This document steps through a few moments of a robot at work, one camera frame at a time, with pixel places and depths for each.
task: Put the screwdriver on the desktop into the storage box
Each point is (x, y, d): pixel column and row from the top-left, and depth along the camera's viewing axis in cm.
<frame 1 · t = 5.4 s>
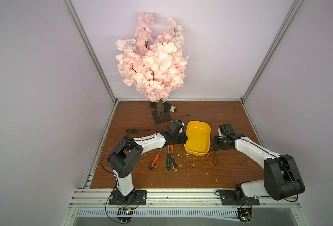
left hand: (190, 139, 88), fingers open
right hand: (215, 140, 90), fingers open
black green work glove: (167, 107, 116), point 2 cm above the table
yellow plastic storage box: (198, 134, 99), point 2 cm above the table
black yellow stubby screwdriver far: (132, 130, 102), point 2 cm above the table
large orange black screwdriver: (154, 162, 86), point 2 cm above the table
green black screwdriver: (169, 159, 87), point 2 cm above the table
black yellow-striped screwdriver: (174, 164, 85), point 2 cm above the table
small orange black screwdriver: (207, 154, 89), point 2 cm above the table

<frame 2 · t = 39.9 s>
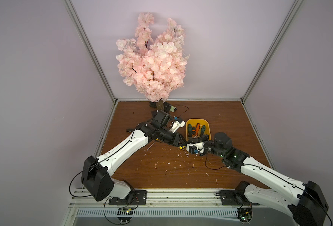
left hand: (186, 144, 69), fingers open
right hand: (191, 134, 73), fingers closed
large orange black screwdriver: (197, 129, 102), point 2 cm above the table
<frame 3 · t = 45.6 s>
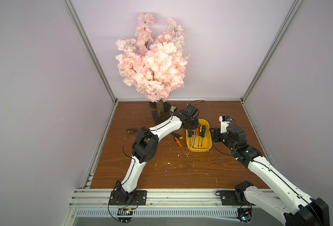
left hand: (200, 125, 91), fingers closed
right hand: (213, 125, 78), fingers open
black yellow-striped screwdriver: (200, 133, 99), point 2 cm above the table
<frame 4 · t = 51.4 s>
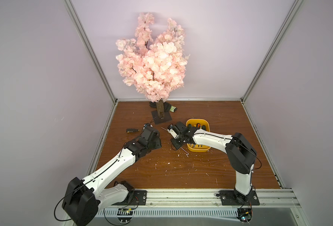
left hand: (161, 140, 81), fingers open
right hand: (174, 139, 91), fingers open
